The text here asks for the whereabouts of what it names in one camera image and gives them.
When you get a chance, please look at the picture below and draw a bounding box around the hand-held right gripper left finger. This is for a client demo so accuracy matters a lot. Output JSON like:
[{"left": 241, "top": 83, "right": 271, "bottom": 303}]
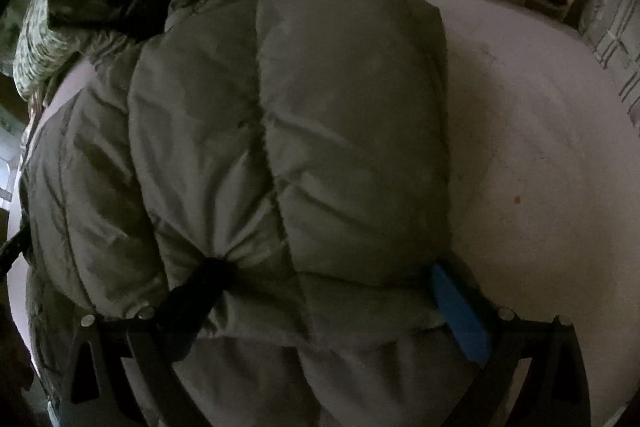
[{"left": 52, "top": 257, "right": 236, "bottom": 427}]

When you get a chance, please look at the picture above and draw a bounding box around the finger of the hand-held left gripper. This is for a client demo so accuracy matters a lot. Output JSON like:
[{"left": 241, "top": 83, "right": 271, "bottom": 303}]
[{"left": 0, "top": 224, "right": 33, "bottom": 275}]

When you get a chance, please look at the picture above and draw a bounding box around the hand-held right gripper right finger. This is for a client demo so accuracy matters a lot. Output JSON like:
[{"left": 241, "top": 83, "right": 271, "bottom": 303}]
[{"left": 431, "top": 259, "right": 593, "bottom": 427}]

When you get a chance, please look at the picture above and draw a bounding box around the grey puffer jacket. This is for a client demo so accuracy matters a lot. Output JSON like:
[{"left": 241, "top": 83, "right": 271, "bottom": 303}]
[{"left": 20, "top": 0, "right": 496, "bottom": 427}]

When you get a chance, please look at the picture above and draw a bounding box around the white bed sheet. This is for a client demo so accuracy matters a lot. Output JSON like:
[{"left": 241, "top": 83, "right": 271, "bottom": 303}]
[{"left": 7, "top": 0, "right": 640, "bottom": 427}]

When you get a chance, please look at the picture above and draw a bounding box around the green patterned pillow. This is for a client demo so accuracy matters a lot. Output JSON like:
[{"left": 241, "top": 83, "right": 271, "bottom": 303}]
[{"left": 12, "top": 0, "right": 128, "bottom": 100}]

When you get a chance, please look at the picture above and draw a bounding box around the white line patterned cloth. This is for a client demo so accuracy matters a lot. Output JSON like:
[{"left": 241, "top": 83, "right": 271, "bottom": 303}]
[{"left": 580, "top": 0, "right": 640, "bottom": 130}]

